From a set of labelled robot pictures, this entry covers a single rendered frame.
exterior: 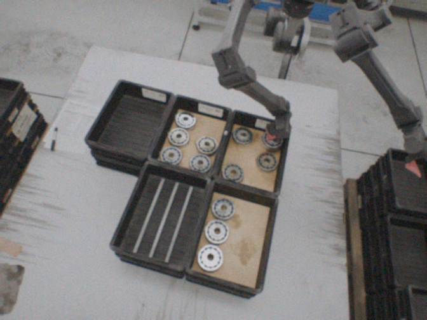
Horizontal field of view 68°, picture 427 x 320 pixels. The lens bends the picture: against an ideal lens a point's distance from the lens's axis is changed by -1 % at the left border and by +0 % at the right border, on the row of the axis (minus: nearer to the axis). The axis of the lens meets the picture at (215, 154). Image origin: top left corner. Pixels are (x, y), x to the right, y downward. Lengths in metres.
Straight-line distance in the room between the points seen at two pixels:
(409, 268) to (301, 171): 0.87
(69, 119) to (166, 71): 0.63
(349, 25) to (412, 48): 3.12
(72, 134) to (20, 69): 1.58
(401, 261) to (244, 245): 1.09
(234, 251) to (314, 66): 2.37
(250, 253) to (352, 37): 0.89
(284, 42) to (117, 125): 0.91
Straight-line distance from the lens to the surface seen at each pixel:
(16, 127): 2.35
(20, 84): 2.34
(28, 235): 1.67
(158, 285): 1.48
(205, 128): 1.63
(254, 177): 1.52
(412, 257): 2.25
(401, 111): 1.25
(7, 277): 1.65
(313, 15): 3.33
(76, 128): 1.87
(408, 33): 4.34
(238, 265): 1.38
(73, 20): 3.70
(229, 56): 1.02
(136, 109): 1.71
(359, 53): 1.06
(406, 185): 2.29
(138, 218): 1.43
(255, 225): 1.43
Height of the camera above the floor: 2.16
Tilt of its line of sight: 59 degrees down
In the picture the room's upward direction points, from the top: 10 degrees clockwise
